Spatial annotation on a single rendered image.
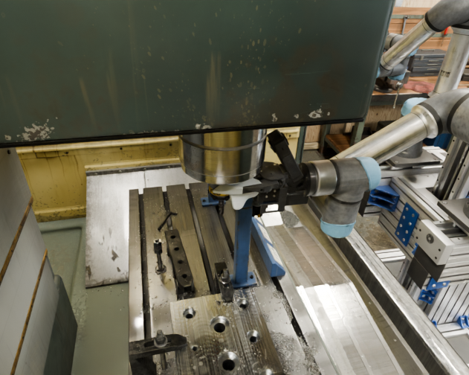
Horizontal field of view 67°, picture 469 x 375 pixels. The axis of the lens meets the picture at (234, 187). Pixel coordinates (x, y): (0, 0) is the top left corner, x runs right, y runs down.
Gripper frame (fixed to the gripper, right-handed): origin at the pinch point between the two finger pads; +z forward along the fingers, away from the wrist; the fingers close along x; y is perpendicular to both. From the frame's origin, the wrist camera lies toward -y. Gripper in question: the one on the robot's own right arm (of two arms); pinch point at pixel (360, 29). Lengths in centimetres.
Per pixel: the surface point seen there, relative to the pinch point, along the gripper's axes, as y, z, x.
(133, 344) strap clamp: 25, -101, -150
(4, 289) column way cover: 3, -93, -167
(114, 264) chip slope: 60, -37, -153
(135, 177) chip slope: 45, 0, -132
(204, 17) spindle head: -41, -111, -126
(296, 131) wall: 39, -14, -49
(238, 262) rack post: 30, -86, -116
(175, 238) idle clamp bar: 32, -65, -130
